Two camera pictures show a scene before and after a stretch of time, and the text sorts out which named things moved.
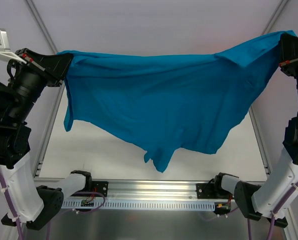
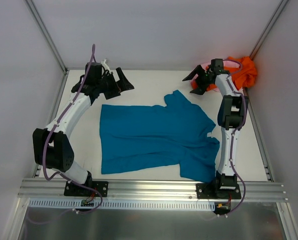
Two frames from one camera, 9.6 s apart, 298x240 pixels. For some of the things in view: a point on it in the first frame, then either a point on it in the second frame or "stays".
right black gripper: x=292 y=64 to x=202 y=79
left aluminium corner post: x=30 y=4 stays
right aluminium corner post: x=278 y=10 stays
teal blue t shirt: x=167 y=104 to x=141 y=138
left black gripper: x=35 y=66 to x=115 y=85
